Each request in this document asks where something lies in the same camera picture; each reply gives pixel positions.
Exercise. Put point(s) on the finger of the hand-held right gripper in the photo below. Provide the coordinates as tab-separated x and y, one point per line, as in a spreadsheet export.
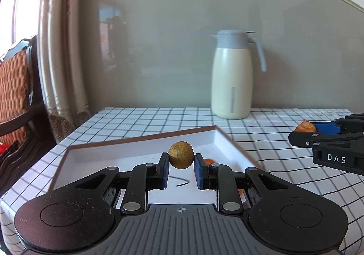
327	127
327	137

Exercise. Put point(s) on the small orange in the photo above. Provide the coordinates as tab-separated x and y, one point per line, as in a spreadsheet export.
210	161

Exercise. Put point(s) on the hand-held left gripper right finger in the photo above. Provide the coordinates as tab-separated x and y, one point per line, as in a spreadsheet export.
199	172

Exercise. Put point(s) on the beige lace curtain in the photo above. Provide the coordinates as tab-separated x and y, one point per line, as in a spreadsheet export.
62	73

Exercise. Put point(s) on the orange patterned cushion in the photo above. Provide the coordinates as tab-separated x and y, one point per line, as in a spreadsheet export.
14	87

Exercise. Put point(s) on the yellow-green round fruit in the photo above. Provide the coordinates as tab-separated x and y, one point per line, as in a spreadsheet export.
181	155

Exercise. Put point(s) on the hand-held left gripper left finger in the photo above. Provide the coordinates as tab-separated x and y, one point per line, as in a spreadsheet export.
165	172

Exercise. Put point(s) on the red bag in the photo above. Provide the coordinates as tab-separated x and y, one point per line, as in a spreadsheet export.
2	149

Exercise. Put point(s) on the cream thermos jug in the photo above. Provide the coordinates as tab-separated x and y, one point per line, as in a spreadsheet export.
230	81

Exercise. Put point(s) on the white checked tablecloth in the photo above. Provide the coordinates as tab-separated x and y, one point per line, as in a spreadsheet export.
142	118

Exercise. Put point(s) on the wooden chair orange cushion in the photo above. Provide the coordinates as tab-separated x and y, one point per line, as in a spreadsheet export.
32	73

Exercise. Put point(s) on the brown cardboard box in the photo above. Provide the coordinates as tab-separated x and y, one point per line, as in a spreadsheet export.
113	152

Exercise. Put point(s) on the carrot piece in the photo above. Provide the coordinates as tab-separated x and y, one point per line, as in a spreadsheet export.
304	126

